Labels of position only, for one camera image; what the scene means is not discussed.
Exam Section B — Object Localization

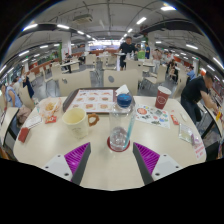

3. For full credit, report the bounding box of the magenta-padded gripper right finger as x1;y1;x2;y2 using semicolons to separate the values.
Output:
132;142;184;185

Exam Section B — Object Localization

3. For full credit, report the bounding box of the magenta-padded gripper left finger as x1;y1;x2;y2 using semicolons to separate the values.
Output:
42;142;92;186

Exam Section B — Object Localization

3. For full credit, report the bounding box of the clear blue-capped water bottle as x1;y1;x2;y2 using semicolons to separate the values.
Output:
108;93;137;153

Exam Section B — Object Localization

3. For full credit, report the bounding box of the colourful printed leaflet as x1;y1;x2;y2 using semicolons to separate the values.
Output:
134;104;172;130

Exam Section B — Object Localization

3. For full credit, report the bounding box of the clear plastic wrapper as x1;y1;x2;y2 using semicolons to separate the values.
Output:
178;123;196;144

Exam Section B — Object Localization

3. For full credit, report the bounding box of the small red sauce sachet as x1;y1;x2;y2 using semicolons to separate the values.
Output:
169;114;180;126

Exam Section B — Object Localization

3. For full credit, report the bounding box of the white sticker with red text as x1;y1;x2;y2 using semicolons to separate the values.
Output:
192;141;208;161

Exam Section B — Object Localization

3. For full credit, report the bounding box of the small white packet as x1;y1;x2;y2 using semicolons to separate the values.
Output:
179;112;189;123

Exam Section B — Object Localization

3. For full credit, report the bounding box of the white printed paper card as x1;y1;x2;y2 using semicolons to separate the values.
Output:
23;114;43;130

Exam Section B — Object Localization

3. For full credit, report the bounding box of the clear plastic food bag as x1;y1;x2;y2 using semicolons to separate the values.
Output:
38;96;64;119

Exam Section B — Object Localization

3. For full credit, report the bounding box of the brown tray with paper liner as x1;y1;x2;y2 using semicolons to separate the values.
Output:
62;87;121;114

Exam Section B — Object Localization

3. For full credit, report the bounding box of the dark red flat packet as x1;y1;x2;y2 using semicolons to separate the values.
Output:
17;126;31;144

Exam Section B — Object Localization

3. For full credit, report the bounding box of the red paper cup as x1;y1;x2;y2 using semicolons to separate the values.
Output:
154;85;172;110

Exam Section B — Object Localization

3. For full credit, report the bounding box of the white paper napkin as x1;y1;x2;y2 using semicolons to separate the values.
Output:
114;83;131;97

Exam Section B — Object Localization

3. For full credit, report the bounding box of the neighbouring beige table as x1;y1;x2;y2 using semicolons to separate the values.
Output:
0;106;19;148
199;106;224;141

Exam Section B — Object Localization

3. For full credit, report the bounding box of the person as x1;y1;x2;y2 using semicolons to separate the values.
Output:
137;46;147;61
118;35;138;71
144;42;152;60
64;52;73;73
0;83;32;126
152;48;162;73
180;71;219;126
20;66;35;99
186;66;197;83

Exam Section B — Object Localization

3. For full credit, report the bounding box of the group of beige chairs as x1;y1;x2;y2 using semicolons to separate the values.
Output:
39;53;188;91

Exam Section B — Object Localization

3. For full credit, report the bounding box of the ceiling air conditioner unit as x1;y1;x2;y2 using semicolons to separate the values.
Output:
73;13;94;24

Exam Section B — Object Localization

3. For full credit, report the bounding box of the group of ceiling lights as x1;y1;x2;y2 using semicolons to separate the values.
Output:
0;4;224;76

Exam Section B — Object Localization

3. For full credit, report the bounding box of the cream mug with brown handle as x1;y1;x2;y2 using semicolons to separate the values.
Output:
61;107;100;140

